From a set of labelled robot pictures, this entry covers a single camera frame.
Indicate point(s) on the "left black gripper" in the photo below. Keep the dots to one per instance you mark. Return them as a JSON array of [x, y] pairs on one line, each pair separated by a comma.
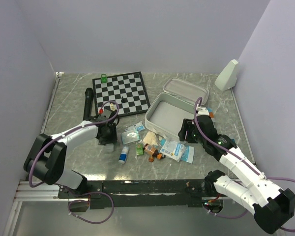
[[112, 138]]

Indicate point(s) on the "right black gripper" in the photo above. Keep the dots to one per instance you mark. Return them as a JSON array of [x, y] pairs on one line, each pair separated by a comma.
[[187, 125]]

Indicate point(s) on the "white bottle green label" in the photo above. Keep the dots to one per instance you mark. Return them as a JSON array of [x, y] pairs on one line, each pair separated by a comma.
[[109, 147]]

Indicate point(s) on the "bandage strips bag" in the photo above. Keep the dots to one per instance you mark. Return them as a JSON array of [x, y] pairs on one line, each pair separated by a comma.
[[130, 136]]

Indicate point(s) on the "white bottle blue label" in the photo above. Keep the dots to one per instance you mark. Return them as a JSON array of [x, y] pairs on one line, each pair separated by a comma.
[[123, 155]]

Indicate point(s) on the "white medicine kit case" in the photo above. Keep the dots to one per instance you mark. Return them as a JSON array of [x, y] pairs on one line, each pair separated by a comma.
[[166, 114]]

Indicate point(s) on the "alcohol wipes bag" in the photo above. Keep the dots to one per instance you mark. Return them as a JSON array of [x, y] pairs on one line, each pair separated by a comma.
[[137, 127]]

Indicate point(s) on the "green sachet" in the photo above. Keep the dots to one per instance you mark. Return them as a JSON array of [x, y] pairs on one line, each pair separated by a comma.
[[139, 149]]

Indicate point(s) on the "cream gloves packet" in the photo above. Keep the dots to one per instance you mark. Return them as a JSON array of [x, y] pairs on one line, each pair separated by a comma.
[[152, 139]]

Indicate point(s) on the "brown medicine bottle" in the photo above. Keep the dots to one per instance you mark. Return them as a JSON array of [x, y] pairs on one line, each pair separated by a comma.
[[150, 149]]

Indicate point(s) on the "red balm tin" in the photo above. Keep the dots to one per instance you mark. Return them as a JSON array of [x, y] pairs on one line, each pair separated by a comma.
[[151, 159]]

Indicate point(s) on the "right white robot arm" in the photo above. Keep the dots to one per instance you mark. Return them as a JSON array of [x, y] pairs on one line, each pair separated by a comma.
[[270, 205]]

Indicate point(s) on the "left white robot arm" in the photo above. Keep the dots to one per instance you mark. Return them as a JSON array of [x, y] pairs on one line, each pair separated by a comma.
[[46, 159]]

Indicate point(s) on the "cream chess piece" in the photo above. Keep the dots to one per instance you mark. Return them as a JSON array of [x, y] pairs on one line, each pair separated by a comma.
[[112, 107]]

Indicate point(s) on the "blue orange grey block toy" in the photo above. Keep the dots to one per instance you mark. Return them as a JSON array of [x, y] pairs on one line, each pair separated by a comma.
[[211, 114]]

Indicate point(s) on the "black chess piece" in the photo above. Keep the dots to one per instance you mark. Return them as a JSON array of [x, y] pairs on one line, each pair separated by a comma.
[[123, 99]]

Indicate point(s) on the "black white chessboard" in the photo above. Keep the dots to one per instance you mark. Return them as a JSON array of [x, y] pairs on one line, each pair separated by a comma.
[[130, 86]]

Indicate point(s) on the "green toy padlock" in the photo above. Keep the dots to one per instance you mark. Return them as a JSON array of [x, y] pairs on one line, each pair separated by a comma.
[[104, 78]]

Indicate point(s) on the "white wedge device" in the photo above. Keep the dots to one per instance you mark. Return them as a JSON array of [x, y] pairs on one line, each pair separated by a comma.
[[228, 76]]

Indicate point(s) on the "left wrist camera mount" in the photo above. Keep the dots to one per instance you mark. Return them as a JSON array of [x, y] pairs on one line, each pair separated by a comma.
[[105, 113]]

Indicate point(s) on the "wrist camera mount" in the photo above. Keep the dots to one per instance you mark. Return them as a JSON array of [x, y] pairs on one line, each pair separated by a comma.
[[202, 111], [105, 113]]

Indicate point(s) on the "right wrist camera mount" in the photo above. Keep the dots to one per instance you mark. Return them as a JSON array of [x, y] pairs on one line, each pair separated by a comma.
[[202, 111]]

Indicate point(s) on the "black wireless microphone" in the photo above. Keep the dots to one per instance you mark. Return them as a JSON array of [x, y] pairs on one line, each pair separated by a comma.
[[89, 95]]

